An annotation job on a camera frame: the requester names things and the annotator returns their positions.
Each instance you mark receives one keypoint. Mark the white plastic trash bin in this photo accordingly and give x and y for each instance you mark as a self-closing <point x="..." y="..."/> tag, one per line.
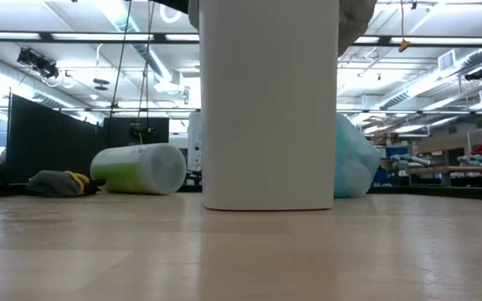
<point x="268" y="104"/>

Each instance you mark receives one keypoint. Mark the translucent blue trash bag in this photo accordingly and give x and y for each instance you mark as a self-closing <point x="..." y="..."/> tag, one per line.
<point x="354" y="163"/>

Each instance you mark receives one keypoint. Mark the grey plastic shopping bag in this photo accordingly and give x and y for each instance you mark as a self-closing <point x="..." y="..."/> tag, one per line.
<point x="354" y="21"/>

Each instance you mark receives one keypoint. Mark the white cylindrical machine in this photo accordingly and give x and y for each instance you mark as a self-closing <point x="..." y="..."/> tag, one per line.
<point x="194" y="142"/>

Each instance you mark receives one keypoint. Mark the white wipes canister green label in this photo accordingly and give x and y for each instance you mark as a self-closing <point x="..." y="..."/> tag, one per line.
<point x="140" y="169"/>

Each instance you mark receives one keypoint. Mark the black yellow hanging tool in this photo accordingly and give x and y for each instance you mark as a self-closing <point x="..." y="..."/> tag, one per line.
<point x="140" y="131"/>

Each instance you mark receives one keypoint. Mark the shelving with blue bins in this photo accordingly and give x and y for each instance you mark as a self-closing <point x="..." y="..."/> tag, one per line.
<point x="396" y="150"/>

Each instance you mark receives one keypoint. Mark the grey blue rolled bundle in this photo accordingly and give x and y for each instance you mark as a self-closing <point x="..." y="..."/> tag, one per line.
<point x="481" y="160"/>
<point x="410" y="160"/>

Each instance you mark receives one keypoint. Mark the black curtain partition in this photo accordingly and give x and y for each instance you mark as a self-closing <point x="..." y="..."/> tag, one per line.
<point x="57" y="138"/>

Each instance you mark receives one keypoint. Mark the grey cloth bundle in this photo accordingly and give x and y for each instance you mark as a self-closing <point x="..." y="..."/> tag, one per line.
<point x="52" y="184"/>

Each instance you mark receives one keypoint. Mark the yellow hanging pendant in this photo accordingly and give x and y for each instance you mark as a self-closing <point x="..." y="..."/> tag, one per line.
<point x="404" y="45"/>

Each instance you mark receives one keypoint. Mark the wooden workbench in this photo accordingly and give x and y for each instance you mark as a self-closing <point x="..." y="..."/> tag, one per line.
<point x="454" y="170"/>

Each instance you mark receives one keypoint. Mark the black overhead light bar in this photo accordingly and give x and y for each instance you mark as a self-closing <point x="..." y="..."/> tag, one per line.
<point x="433" y="41"/>

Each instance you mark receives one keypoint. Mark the black aluminium table frame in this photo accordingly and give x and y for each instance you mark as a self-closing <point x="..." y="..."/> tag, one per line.
<point x="433" y="193"/>

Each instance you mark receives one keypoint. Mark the silver ceiling duct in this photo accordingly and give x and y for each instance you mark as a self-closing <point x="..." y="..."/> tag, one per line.
<point x="433" y="83"/>

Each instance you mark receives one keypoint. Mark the black ceiling camera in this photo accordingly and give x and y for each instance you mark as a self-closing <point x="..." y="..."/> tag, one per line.
<point x="474" y="75"/>

